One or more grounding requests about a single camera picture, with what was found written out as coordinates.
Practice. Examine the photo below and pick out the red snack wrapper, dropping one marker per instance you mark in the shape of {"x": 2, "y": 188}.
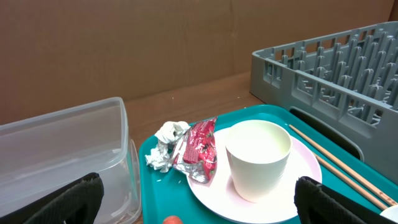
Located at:
{"x": 195, "y": 153}

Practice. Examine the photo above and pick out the wooden chopstick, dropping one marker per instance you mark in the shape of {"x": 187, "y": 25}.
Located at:
{"x": 366, "y": 185}
{"x": 351, "y": 183}

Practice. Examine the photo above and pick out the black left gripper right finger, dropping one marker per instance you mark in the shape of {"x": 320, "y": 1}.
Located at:
{"x": 319, "y": 204}

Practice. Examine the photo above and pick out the white tissue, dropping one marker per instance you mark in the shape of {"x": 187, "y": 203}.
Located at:
{"x": 167, "y": 137}

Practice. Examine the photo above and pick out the orange carrot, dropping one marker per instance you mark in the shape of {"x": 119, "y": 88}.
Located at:
{"x": 172, "y": 220}

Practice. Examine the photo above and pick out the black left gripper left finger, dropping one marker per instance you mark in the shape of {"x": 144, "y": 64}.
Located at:
{"x": 76, "y": 203}

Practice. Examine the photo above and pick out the large white plate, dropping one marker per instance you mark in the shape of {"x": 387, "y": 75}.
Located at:
{"x": 220, "y": 196}

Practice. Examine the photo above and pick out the grey dishwasher rack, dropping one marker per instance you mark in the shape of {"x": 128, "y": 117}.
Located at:
{"x": 347, "y": 81}

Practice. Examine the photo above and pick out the white plastic cup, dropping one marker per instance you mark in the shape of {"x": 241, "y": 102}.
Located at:
{"x": 257, "y": 152}

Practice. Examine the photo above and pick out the cream bowl with food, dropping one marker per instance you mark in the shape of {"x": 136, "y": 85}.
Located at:
{"x": 391, "y": 213}

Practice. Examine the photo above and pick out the clear plastic bin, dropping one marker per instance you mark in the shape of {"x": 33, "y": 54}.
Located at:
{"x": 42, "y": 154}

